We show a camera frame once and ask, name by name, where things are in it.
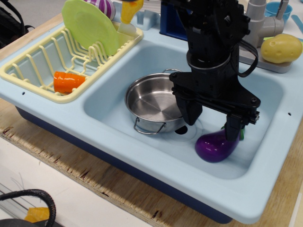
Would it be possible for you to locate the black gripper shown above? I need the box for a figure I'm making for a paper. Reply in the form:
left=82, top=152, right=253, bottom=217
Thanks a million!
left=169, top=51, right=261, bottom=141

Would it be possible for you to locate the purple toy eggplant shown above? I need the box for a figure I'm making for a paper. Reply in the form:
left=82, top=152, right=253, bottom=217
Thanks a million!
left=195, top=126, right=245, bottom=163

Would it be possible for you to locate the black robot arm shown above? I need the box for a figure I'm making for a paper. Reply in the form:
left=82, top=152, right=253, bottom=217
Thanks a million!
left=161, top=0, right=260, bottom=141

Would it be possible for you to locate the stainless steel pot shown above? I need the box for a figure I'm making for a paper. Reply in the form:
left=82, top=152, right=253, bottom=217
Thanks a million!
left=125, top=69, right=186, bottom=135

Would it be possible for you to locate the light blue toy sink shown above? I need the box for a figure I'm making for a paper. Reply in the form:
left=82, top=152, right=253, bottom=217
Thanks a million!
left=0, top=26, right=303, bottom=224

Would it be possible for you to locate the yellow toy potato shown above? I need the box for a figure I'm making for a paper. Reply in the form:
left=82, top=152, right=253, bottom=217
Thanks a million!
left=260, top=34, right=303, bottom=64

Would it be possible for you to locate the dark blue plastic box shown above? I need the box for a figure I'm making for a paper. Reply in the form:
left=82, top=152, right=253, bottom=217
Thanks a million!
left=160, top=1, right=187, bottom=41

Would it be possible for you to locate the grey toy faucet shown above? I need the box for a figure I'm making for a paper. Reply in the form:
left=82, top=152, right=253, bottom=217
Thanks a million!
left=244, top=0, right=292, bottom=73

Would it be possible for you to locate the light blue soap holder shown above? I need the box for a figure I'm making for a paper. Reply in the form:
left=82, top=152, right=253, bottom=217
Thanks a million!
left=135, top=10, right=160, bottom=31

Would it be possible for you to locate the blue plastic bowl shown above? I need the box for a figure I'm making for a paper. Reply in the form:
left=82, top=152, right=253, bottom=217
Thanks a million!
left=264, top=2, right=293, bottom=24

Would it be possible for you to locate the yellow toy dish brush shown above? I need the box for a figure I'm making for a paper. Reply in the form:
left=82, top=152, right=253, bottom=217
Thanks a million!
left=118, top=0, right=144, bottom=36

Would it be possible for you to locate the green plastic plate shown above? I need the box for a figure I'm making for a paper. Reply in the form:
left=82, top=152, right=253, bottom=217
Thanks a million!
left=62, top=0, right=119, bottom=56

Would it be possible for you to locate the orange plastic cup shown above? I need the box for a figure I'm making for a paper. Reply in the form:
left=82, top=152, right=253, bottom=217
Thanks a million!
left=53, top=71, right=86, bottom=94

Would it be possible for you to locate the purple striped cup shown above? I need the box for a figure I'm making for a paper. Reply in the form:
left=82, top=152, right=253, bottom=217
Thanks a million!
left=85, top=0, right=116, bottom=20

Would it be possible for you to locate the yellow dish rack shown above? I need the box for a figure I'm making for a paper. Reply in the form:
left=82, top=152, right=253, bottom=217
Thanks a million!
left=0, top=26, right=143, bottom=103

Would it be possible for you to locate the yellow tape piece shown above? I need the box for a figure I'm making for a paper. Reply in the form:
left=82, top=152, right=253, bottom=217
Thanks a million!
left=24, top=207, right=50, bottom=223

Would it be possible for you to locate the black backpack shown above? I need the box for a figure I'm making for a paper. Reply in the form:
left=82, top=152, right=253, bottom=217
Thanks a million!
left=0, top=0, right=34, bottom=49

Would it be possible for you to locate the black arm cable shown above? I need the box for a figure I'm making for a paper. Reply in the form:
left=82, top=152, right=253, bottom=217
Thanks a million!
left=236, top=39, right=259, bottom=78

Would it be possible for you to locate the black braided cable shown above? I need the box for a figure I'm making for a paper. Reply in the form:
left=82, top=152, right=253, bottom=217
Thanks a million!
left=0, top=189, right=57, bottom=227

